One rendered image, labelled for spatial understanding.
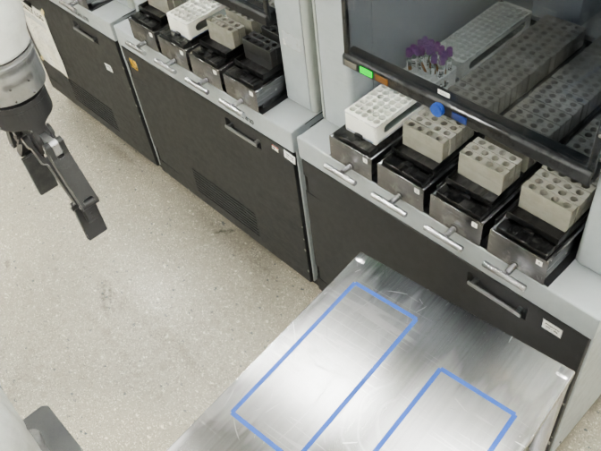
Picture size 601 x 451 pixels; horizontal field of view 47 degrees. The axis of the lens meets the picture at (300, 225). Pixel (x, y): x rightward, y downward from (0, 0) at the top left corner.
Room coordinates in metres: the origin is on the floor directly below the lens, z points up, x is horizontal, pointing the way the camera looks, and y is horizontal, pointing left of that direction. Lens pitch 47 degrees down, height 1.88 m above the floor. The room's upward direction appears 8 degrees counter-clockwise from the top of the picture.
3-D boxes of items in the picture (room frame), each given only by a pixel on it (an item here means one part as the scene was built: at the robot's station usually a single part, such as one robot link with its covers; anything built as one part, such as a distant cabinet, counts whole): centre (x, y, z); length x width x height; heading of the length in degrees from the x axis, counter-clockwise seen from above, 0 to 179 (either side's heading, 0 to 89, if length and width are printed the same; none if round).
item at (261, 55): (1.59, 0.04, 0.85); 0.12 x 0.02 x 0.06; 38
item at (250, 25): (1.75, 0.08, 0.85); 0.12 x 0.02 x 0.06; 37
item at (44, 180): (0.79, 0.36, 1.22); 0.03 x 0.01 x 0.07; 128
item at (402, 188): (1.29, -0.49, 0.78); 0.73 x 0.14 x 0.09; 128
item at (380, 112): (1.33, -0.29, 0.83); 0.30 x 0.10 x 0.06; 128
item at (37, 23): (2.59, 0.94, 0.43); 0.27 x 0.02 x 0.36; 38
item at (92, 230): (0.68, 0.28, 1.22); 0.03 x 0.01 x 0.07; 128
